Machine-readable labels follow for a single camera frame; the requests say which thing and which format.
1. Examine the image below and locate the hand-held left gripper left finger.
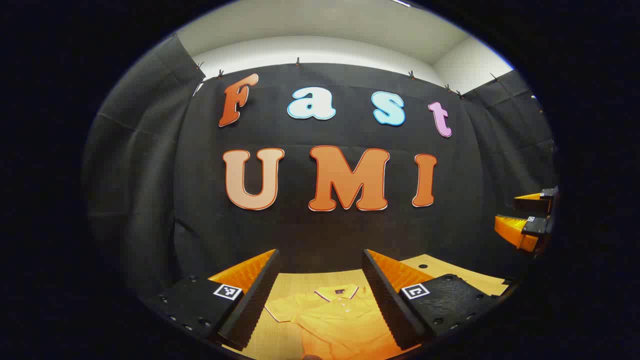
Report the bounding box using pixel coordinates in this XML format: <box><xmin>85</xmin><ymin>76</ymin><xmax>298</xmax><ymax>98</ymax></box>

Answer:
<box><xmin>142</xmin><ymin>248</ymin><xmax>281</xmax><ymax>352</ymax></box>

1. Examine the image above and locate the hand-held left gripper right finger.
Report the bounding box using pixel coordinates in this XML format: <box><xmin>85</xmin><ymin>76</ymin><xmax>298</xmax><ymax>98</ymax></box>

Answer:
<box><xmin>361</xmin><ymin>248</ymin><xmax>501</xmax><ymax>352</ymax></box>

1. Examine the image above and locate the orange T-shirt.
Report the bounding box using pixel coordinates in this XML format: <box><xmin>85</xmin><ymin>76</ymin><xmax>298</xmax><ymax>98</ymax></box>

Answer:
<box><xmin>264</xmin><ymin>284</ymin><xmax>401</xmax><ymax>360</ymax></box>

